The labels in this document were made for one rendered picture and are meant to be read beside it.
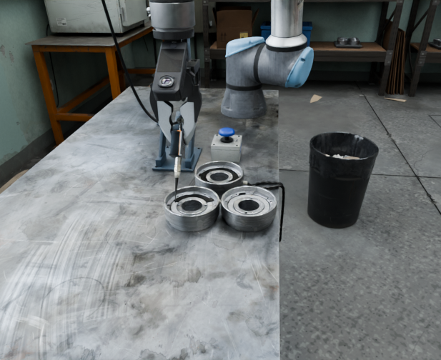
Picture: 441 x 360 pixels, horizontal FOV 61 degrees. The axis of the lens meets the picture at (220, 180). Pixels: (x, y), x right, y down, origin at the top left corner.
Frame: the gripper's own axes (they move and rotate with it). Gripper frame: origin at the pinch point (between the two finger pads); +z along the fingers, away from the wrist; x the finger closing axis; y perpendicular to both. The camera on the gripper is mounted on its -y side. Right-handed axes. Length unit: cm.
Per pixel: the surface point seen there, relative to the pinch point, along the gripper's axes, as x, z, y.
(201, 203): -5.1, 10.5, -6.2
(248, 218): -14.5, 9.6, -11.5
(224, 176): -8.4, 11.2, 5.9
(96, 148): 27.9, 13.2, 21.1
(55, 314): 11.5, 13.1, -32.6
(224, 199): -9.6, 10.1, -5.0
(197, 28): 63, 34, 376
